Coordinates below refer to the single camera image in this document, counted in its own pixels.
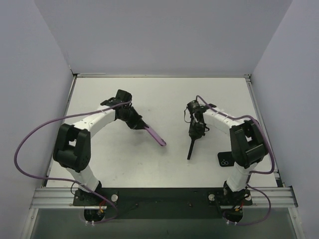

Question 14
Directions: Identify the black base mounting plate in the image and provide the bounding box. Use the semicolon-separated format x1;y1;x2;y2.
73;188;252;219

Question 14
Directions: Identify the purple smartphone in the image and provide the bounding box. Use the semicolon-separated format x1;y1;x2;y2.
145;126;166;146

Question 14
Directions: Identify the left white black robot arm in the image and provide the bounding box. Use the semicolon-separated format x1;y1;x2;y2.
53;90;149;205

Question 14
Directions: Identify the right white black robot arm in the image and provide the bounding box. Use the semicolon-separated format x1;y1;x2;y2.
185;100;274;199

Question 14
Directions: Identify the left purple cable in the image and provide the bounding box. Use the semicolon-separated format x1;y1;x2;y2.
14;100;133;224

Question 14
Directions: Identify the black phone case with phone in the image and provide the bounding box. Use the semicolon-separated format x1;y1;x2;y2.
187;138;196;160

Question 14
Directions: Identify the black phone case on table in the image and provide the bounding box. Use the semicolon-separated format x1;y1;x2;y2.
217;151;234;167

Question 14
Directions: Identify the purple cable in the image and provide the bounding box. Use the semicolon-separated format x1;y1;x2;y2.
14;100;133;224
195;95;276;226

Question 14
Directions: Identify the aluminium front rail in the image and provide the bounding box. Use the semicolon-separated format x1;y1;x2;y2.
30;187;74;209

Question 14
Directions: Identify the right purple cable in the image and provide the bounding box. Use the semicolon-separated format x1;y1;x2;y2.
195;95;276;226

